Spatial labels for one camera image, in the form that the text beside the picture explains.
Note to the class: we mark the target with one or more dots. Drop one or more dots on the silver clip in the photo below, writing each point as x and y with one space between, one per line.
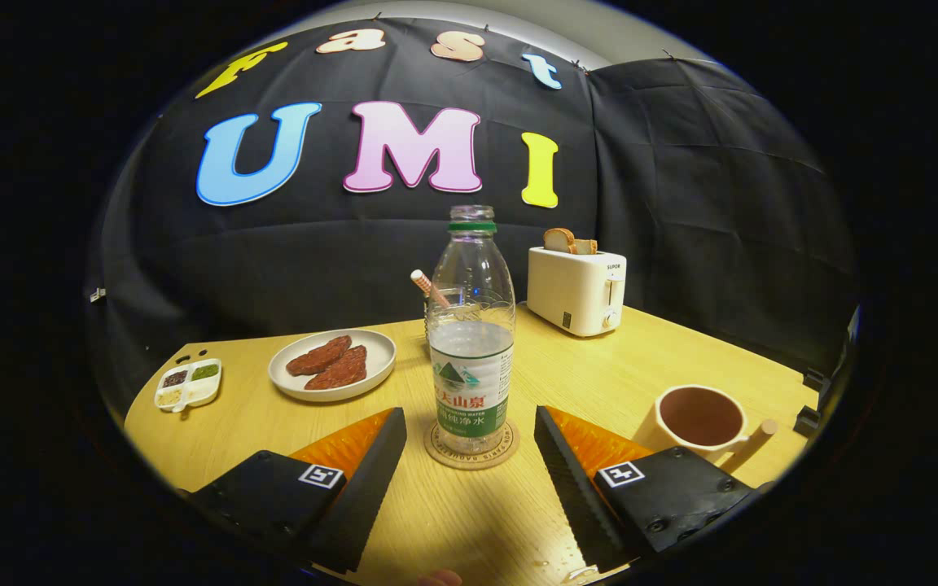
97 295

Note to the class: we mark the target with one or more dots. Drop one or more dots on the clear plastic juice bottle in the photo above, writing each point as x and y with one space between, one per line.
471 358

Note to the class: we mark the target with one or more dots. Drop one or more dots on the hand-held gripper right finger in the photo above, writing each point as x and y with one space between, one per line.
575 496

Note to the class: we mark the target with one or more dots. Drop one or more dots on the wooden table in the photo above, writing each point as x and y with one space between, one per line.
477 521

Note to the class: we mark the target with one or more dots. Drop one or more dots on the round cork coaster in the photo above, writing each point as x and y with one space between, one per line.
436 452

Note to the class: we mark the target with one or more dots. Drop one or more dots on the black table bracket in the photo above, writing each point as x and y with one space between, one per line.
815 379
806 421

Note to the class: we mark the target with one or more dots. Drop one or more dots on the white round plate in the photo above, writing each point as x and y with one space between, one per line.
379 346

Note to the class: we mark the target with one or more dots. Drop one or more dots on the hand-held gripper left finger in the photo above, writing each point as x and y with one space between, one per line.
359 505

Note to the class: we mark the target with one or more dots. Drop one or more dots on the white toaster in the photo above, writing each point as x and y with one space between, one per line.
571 289

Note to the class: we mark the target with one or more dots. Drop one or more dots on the brown meat piece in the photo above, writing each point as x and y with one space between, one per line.
343 373
314 358

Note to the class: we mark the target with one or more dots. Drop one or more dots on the white divided condiment dish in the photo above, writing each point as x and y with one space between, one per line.
188 399

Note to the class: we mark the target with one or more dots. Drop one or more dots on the toast slice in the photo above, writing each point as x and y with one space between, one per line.
558 240
586 247

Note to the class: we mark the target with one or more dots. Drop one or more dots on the black backdrop cloth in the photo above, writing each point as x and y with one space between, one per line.
681 163

